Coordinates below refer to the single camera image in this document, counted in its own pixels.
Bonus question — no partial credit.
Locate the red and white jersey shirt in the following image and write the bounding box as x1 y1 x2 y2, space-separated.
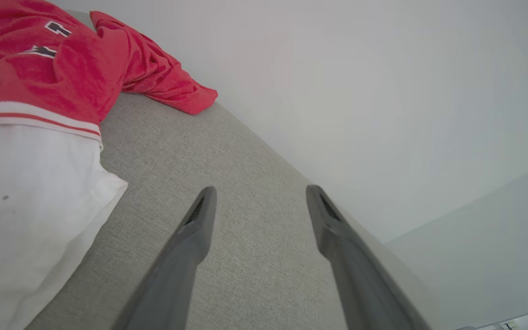
0 0 219 330

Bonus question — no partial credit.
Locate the grey fabric sofa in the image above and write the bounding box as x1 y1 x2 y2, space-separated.
23 9 443 330

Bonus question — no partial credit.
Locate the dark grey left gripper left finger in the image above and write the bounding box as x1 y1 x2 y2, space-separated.
110 186 218 330

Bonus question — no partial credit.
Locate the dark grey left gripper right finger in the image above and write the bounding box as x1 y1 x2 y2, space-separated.
306 185 432 330

